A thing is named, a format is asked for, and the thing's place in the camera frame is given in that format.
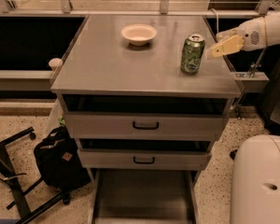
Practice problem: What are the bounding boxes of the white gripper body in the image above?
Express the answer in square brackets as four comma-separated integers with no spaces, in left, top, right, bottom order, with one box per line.
[236,17,267,51]

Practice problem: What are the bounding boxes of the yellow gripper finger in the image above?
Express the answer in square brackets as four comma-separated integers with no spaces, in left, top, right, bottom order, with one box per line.
[206,35,244,60]
[216,28,237,42]

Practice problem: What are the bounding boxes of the green soda can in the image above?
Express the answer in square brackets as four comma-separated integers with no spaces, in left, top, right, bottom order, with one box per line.
[180,34,205,75]

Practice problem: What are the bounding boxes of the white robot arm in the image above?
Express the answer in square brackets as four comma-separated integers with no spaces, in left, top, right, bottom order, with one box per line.
[207,11,280,224]

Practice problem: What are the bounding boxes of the grey drawer cabinet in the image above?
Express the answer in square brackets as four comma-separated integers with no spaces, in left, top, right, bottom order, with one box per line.
[50,14,245,224]

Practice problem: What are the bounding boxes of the open bottom drawer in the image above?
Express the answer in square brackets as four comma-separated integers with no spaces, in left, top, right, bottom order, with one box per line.
[87,170,200,224]

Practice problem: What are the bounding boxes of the white bowl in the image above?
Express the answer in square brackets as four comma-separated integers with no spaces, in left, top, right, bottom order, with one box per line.
[121,24,158,46]

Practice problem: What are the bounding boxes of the small white cup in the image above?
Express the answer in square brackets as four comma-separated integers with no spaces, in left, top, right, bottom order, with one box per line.
[49,58,63,71]

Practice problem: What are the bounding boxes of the black backpack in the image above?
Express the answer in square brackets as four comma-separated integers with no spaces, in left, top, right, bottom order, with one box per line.
[34,126,91,190]

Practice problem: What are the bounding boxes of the white cable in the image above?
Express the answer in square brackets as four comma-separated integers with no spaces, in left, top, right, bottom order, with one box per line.
[210,7,223,35]

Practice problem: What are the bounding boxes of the top drawer with black handle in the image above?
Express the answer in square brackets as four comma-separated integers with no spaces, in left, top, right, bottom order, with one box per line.
[64,112,229,141]

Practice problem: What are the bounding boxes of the drawer with black handle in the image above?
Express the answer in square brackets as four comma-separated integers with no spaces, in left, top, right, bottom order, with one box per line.
[77,148,211,171]
[64,112,229,141]

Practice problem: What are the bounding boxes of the middle drawer with black handle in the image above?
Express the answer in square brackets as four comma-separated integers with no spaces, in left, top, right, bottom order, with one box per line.
[77,148,211,171]

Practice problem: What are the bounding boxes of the black metal stand frame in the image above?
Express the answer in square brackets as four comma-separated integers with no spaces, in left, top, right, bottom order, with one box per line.
[0,127,70,224]

